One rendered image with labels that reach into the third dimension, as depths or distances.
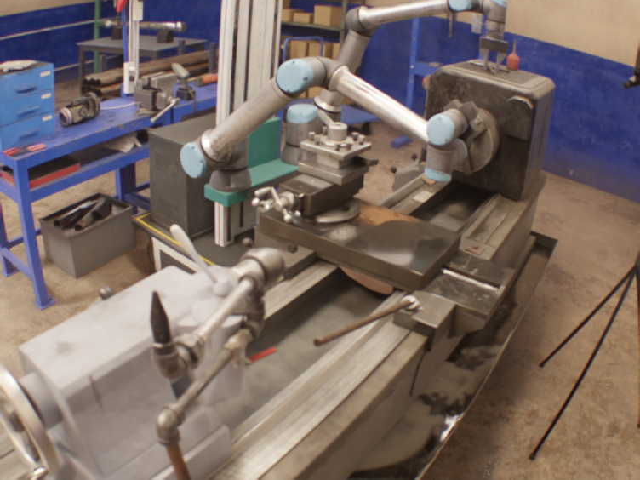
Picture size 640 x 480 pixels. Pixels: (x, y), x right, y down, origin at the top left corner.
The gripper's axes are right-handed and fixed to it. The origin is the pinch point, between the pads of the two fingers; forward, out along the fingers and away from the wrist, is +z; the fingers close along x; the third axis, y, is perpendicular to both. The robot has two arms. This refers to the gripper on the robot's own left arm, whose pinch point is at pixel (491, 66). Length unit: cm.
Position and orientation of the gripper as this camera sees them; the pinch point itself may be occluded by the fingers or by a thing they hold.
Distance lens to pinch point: 251.0
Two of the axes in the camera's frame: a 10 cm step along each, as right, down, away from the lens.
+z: -0.6, 9.0, 4.3
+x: -9.8, -1.4, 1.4
